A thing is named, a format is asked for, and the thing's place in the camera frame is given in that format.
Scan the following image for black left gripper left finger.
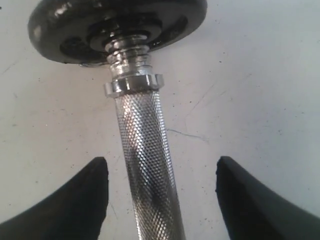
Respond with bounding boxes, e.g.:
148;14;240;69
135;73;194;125
0;157;109;240

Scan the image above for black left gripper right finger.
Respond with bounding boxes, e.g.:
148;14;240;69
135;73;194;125
215;156;320;240

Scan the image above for chrome threaded dumbbell bar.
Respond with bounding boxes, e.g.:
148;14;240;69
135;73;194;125
105;34;186;240

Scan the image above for black weight plate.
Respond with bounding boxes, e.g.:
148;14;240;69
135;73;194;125
27;0;208;65

